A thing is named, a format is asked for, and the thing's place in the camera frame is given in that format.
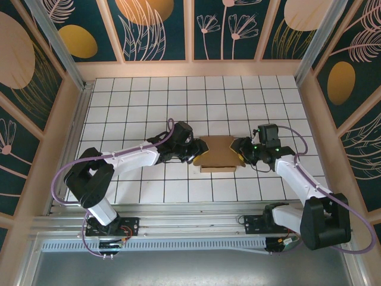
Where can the brown cardboard paper box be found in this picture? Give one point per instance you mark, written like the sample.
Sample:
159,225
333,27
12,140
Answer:
220,155

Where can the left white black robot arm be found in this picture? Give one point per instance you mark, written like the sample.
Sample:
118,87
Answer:
134,158

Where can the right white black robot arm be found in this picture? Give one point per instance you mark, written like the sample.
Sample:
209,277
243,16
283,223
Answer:
297,178

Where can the teal feather yellow oval panel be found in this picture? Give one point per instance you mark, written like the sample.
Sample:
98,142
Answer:
342,83

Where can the grey metal base sheet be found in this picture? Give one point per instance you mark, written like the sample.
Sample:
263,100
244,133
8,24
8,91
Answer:
190,271

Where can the teal large peach circle panel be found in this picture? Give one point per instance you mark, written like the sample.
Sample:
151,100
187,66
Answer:
15,59

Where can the aluminium frame rails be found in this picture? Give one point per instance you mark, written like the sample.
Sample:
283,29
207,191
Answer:
193,213

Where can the teal feather leaves wall panel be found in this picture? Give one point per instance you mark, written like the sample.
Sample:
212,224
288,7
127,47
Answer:
363,161

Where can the aluminium side rail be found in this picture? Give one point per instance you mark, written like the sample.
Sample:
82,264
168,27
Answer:
78,119

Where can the teal flower print wall panel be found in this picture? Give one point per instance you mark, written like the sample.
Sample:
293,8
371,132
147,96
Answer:
214,44

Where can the aluminium corner post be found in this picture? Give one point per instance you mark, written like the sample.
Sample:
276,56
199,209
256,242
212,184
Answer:
315,44
58,41

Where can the teal yellow grass wall panel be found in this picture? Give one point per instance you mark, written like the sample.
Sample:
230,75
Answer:
297,15

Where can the teal orange circle wall panel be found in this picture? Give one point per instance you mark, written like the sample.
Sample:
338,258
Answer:
143,12

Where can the teal yellow oval wall panel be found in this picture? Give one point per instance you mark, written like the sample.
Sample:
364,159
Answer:
77,41

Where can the teal single flower wall panel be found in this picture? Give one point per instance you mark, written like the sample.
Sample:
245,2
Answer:
12,167

